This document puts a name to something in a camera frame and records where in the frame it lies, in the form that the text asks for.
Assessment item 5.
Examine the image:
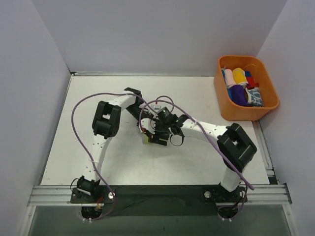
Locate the yellow green towel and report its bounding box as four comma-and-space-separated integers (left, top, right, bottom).
141, 133, 150, 145

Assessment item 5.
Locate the blue white patterned towel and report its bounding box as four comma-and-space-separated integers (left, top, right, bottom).
245, 87, 264, 107

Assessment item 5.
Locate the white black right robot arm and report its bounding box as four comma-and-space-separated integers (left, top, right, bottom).
140, 115, 257, 202

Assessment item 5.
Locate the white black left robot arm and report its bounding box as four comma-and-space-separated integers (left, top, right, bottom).
71, 87, 146, 203

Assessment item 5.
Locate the orange plastic basket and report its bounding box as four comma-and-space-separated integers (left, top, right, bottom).
214, 55, 280, 121

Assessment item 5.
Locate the blue rolled towel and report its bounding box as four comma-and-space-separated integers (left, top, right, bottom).
227, 88, 232, 100

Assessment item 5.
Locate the purple rolled towel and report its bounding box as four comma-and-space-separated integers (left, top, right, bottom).
229, 85, 248, 107

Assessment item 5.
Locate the pink rolled towel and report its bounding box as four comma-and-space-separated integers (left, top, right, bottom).
224, 69, 236, 88

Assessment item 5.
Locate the yellow rolled towel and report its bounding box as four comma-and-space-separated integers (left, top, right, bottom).
232, 68, 248, 85

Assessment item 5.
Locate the red rolled towel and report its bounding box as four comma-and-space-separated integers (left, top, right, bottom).
246, 77, 259, 89

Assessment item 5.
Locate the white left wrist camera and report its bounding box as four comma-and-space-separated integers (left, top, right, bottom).
152, 104, 161, 113

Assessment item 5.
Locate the aluminium frame rail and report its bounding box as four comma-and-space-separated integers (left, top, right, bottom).
27, 184, 292, 206

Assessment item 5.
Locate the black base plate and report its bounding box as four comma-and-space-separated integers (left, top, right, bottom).
70, 185, 248, 219

